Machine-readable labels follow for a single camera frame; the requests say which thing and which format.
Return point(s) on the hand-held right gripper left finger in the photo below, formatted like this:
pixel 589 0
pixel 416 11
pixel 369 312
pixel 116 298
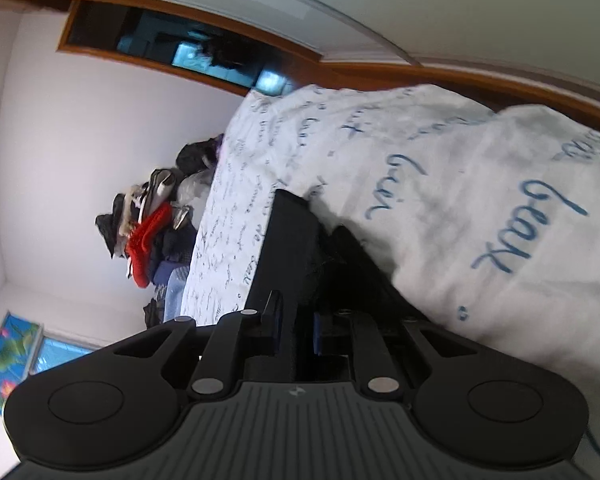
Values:
pixel 275 320

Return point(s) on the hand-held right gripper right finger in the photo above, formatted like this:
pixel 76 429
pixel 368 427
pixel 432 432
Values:
pixel 321 332

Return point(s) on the black pants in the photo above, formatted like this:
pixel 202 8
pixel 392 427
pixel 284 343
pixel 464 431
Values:
pixel 290 240

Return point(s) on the pile of folded clothes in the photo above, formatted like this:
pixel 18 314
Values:
pixel 147 240

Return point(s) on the black crumpled garment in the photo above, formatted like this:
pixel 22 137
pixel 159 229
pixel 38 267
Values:
pixel 195 155

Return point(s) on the white script-printed bed sheet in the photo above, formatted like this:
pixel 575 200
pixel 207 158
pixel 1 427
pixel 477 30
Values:
pixel 430 170

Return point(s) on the window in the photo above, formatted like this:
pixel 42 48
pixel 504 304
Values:
pixel 60 352

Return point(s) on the bright blue floral curtain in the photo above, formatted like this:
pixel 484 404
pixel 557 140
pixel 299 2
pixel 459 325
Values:
pixel 5 355

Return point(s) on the wooden door frame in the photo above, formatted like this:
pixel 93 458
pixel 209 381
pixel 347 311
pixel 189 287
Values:
pixel 480 80

